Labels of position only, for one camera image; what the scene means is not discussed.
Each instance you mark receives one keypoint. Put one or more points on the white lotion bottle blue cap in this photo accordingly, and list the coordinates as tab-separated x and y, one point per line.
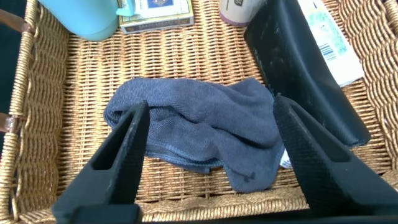
335	46

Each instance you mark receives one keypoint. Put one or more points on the small white card box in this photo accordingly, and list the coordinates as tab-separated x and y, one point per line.
155	14

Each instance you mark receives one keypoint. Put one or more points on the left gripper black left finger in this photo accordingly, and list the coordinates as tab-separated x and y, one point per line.
115	174

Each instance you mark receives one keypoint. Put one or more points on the black glasses case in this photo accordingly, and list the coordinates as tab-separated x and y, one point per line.
298	68

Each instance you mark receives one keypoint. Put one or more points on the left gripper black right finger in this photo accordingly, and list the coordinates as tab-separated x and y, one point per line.
320	168

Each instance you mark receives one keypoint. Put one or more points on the purple-topped beige roll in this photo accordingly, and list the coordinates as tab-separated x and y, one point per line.
237	12

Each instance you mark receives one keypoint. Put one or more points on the grey cloth with white tag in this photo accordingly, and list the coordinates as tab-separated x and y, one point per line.
205	124

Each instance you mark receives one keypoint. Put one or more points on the light blue plastic mug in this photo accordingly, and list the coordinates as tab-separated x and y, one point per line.
84	18

